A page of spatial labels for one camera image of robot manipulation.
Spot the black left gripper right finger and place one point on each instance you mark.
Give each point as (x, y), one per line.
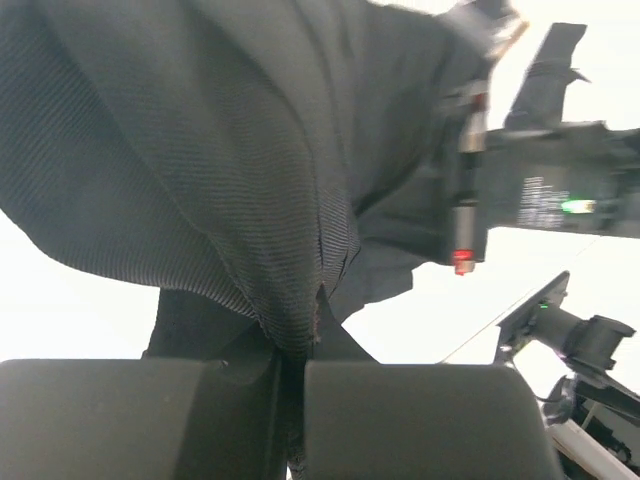
(365, 420)

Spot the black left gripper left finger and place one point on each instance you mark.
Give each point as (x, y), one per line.
(144, 419)

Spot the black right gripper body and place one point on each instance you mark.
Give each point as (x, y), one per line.
(538, 171)

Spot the black pleated skirt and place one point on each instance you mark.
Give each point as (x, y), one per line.
(240, 156)

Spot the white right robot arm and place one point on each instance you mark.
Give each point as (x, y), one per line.
(587, 415)

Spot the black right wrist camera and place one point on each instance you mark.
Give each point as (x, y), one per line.
(581, 344)

